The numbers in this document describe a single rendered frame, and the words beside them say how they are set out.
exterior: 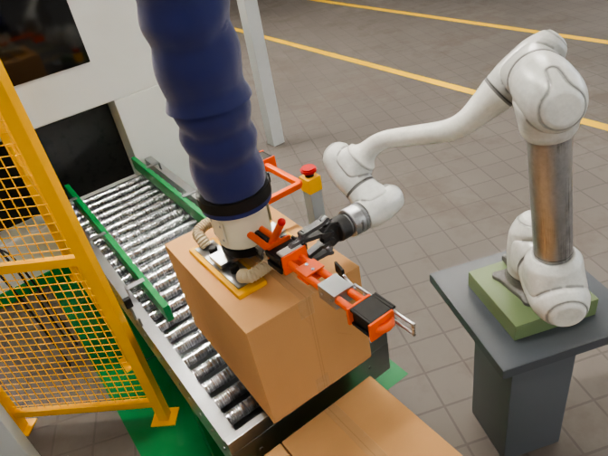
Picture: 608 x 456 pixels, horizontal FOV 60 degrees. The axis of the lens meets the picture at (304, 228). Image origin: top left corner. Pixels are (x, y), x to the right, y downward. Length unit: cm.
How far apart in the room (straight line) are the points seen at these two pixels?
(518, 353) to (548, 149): 71
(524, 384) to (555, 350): 32
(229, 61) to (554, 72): 74
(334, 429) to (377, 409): 16
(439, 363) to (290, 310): 136
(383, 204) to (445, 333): 141
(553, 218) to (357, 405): 91
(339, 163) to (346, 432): 88
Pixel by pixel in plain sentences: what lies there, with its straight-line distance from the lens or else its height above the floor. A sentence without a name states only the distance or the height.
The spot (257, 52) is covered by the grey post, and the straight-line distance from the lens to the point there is 463.
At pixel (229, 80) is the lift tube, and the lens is 139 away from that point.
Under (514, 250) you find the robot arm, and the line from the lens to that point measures 177.
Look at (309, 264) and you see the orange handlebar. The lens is 140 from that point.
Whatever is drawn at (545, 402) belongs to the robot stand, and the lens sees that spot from 227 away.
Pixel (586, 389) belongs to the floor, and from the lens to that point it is 274.
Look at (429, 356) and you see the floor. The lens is 277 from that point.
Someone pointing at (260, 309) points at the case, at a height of 108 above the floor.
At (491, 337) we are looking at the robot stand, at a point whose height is 75.
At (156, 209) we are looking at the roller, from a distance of 330.
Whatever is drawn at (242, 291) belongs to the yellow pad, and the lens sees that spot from 157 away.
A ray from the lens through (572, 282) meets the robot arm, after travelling 160.
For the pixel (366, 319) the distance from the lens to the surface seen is 121.
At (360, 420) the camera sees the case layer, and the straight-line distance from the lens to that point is 189.
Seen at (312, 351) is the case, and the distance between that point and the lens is 166.
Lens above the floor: 209
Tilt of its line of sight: 34 degrees down
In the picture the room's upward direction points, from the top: 11 degrees counter-clockwise
